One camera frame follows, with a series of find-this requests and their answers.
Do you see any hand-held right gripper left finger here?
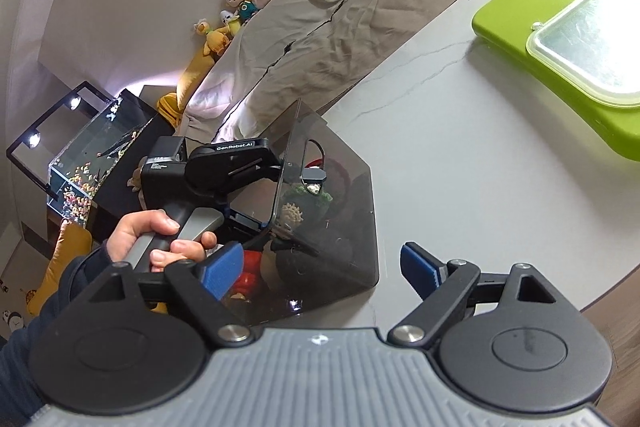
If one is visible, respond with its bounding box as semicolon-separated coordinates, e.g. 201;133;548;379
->
75;242;254;349

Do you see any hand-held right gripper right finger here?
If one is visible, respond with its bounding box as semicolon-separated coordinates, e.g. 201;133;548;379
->
387;241;571;349

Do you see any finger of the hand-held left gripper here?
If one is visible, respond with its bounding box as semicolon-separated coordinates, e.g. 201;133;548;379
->
225;202;273;235
282;164;328;196

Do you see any green knit toy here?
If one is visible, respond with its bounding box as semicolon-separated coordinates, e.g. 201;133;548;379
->
284;183;335;208

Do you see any red figure toy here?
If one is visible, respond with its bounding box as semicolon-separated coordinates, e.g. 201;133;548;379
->
229;249;267;303

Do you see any cream spiky ball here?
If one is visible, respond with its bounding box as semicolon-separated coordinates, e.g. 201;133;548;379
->
279;202;307;229

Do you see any dark transparent storage box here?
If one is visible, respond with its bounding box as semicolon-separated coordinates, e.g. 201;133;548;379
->
220;99;381;325

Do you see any green lid with clear flap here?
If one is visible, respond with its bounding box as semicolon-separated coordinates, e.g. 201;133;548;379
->
471;0;640;162

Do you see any person's left forearm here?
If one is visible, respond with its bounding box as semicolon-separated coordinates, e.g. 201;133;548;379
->
0;252;115;427

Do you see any white marble desktop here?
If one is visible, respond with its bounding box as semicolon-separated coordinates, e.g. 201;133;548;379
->
240;0;640;328

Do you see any person's left hand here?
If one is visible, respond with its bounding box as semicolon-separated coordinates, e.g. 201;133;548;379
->
106;209;218;273

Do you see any yellow folded blanket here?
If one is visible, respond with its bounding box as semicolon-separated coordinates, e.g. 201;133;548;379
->
157;93;190;128

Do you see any long yellow bolster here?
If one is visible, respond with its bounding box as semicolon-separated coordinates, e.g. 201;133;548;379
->
175;51;217;114

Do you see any dark cabinet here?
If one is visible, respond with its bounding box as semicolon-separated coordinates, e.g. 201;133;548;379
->
82;88;177;235

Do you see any brown teddy bear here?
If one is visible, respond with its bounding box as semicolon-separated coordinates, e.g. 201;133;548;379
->
193;18;234;58

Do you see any glass fish tank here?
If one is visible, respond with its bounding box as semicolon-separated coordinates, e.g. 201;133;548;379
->
46;99;157;228

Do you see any small white chick plush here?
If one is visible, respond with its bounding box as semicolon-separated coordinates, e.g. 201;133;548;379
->
219;10;242;39

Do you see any yellow cushion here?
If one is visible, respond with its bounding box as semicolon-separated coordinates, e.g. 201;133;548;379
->
26;222;94;319

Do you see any beige sofa cover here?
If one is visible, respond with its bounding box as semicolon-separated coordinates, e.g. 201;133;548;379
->
180;0;563;148

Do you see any baby doll plush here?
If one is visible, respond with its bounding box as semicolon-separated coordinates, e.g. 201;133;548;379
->
223;0;261;26

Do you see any panda print mat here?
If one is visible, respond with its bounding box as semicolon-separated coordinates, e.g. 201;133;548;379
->
0;279;38;339

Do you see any black fish tank light frame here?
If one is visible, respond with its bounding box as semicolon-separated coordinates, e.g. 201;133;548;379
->
6;80;120;204

